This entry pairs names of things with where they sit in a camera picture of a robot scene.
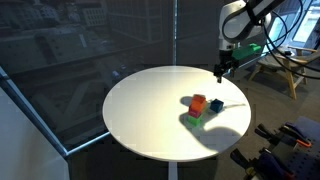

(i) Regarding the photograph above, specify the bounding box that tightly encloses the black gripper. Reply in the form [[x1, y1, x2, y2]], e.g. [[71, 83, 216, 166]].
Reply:
[[213, 49, 240, 84]]

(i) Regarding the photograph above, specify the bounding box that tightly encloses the blue block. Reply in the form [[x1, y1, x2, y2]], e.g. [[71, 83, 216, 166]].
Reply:
[[209, 98, 225, 114]]

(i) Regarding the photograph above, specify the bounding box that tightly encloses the orange block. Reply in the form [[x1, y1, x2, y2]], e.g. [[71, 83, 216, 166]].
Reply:
[[189, 93, 207, 113]]

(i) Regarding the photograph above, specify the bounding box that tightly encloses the red block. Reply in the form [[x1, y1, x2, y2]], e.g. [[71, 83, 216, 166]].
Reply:
[[187, 107, 202, 119]]

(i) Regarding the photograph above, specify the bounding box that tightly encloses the green block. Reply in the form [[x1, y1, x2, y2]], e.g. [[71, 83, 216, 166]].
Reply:
[[186, 114, 203, 127]]

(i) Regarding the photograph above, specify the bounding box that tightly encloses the wooden chair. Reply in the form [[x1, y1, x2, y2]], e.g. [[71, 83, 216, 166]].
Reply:
[[247, 44, 320, 100]]

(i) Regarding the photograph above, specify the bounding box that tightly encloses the round white table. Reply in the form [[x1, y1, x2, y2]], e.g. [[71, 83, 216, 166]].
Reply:
[[101, 65, 252, 163]]

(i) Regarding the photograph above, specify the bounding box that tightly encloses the perforated metal breadboard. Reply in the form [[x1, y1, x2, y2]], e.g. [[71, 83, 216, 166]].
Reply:
[[279, 142, 320, 180]]

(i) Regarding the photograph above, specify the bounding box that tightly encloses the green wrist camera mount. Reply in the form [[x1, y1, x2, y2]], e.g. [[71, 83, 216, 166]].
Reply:
[[231, 42, 262, 61]]

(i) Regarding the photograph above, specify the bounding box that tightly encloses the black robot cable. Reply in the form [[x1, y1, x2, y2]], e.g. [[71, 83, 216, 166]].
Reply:
[[262, 0, 320, 81], [273, 0, 320, 73]]

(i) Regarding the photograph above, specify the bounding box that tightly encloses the metal window frame post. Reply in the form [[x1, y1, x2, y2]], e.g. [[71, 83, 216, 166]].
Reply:
[[172, 0, 179, 67]]

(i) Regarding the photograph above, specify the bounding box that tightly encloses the black clamp orange tipped handle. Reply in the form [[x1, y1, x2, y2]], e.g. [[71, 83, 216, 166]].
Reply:
[[229, 148, 297, 180], [254, 122, 313, 149]]

